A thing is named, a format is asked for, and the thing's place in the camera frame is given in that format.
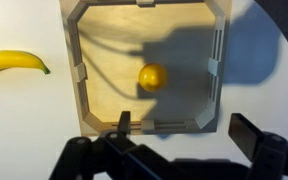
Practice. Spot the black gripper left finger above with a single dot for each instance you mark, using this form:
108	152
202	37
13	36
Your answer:
112	152

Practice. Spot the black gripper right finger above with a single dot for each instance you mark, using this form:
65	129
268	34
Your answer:
267	151

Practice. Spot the round yellow fruit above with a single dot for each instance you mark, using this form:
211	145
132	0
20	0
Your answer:
153	77

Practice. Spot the wooden slatted crate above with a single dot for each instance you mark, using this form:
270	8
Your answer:
109	41

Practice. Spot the yellow banana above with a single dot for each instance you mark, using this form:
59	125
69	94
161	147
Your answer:
21	59

